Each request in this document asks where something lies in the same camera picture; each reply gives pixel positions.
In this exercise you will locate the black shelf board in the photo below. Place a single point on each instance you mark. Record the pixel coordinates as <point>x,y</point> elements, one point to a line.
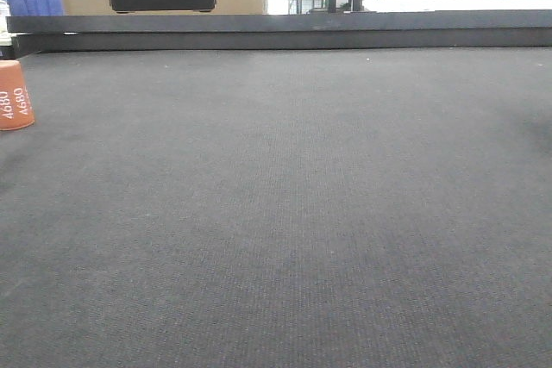
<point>322,31</point>

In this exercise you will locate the dark grey table mat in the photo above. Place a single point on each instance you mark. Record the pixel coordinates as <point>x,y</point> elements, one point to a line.
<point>387,208</point>

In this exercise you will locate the white table board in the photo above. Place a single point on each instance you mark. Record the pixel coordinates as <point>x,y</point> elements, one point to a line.
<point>408,6</point>

